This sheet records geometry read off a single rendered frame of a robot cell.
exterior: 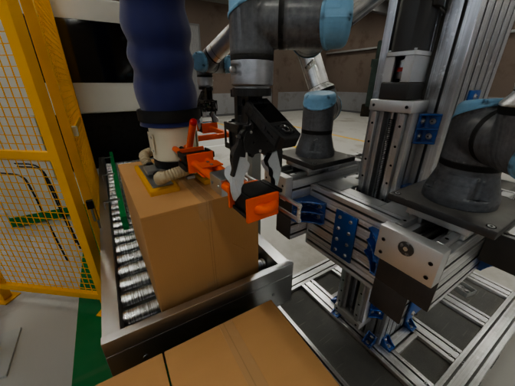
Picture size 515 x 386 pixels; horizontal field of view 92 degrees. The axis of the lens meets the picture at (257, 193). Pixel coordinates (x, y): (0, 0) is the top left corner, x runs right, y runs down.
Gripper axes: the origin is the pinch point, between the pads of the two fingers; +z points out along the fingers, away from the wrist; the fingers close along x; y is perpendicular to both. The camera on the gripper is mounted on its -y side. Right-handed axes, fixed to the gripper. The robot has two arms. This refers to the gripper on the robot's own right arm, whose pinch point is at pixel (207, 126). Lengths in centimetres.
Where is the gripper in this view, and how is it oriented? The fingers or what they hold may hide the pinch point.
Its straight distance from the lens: 140.9
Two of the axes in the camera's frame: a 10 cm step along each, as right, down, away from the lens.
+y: 5.4, 3.5, -7.6
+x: 8.4, -2.2, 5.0
